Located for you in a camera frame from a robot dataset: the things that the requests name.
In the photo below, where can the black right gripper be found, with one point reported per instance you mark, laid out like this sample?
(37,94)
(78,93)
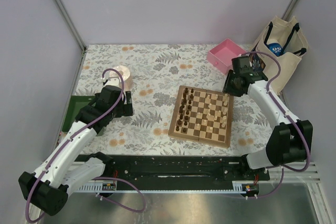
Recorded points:
(227,89)

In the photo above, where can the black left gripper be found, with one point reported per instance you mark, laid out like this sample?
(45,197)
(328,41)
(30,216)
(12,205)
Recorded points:
(125,109)

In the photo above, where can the peach toilet paper roll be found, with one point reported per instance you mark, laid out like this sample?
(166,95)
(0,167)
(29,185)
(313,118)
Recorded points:
(126,75)

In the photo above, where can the white chess king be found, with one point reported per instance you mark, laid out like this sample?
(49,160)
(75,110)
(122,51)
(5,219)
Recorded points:
(223,122)

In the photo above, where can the wooden chess board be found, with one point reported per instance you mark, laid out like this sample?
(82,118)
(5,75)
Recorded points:
(197,116)

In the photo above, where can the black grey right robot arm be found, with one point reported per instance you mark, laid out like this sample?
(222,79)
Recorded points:
(290,142)

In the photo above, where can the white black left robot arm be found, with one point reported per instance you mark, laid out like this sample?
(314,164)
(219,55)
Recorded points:
(49,186)

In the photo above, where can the green open box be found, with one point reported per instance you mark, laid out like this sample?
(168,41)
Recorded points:
(75,104)

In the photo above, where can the pink open box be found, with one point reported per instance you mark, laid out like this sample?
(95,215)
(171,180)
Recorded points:
(221,55)

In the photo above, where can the blue white bottle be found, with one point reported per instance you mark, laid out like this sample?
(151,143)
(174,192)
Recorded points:
(275,47)

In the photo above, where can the cream canvas tote bag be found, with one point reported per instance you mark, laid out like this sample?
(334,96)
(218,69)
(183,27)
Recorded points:
(294,46)

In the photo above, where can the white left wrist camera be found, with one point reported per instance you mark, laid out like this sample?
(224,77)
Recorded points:
(111,81)

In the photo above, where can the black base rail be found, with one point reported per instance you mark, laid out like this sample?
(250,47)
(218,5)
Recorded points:
(159,167)

